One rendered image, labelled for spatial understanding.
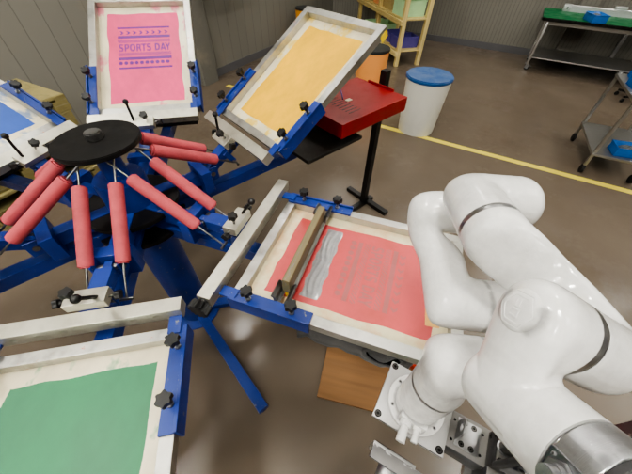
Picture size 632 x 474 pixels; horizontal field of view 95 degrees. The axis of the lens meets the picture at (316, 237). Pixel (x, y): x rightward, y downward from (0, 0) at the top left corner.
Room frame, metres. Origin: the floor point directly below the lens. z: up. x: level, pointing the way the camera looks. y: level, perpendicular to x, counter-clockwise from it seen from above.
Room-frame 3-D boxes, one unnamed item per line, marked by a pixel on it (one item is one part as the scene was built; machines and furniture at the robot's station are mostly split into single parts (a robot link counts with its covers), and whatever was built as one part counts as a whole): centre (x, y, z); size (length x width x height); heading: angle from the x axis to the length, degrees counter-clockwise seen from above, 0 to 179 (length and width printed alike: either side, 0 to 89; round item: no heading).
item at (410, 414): (0.16, -0.23, 1.21); 0.16 x 0.13 x 0.15; 151
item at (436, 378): (0.17, -0.25, 1.37); 0.13 x 0.10 x 0.16; 85
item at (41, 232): (1.01, 0.84, 0.99); 0.82 x 0.79 x 0.12; 72
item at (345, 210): (1.02, -0.02, 0.98); 0.30 x 0.05 x 0.07; 72
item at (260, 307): (0.49, 0.15, 0.98); 0.30 x 0.05 x 0.07; 72
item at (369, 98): (1.96, -0.21, 1.06); 0.61 x 0.46 x 0.12; 132
